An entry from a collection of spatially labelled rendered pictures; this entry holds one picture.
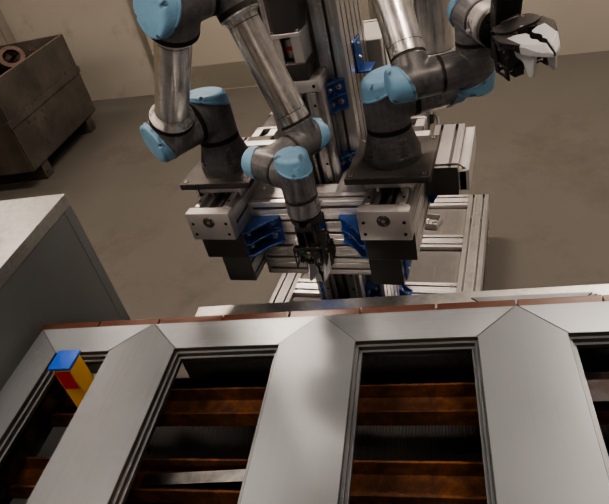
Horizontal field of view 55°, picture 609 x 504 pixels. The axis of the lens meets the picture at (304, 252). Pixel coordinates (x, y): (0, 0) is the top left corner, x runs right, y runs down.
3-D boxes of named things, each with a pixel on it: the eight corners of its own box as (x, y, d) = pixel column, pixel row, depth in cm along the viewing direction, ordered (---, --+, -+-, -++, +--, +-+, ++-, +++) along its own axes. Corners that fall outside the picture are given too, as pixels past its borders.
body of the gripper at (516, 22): (552, 65, 97) (519, 45, 107) (547, 14, 93) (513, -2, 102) (508, 83, 98) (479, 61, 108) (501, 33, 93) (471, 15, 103)
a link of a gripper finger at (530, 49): (557, 83, 89) (529, 64, 97) (554, 46, 86) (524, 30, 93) (537, 91, 90) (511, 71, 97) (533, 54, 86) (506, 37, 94)
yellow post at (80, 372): (103, 420, 152) (70, 370, 141) (86, 420, 153) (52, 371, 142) (111, 404, 156) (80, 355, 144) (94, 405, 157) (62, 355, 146)
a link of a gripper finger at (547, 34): (577, 75, 89) (547, 57, 97) (574, 37, 86) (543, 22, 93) (557, 83, 89) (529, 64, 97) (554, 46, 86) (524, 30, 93)
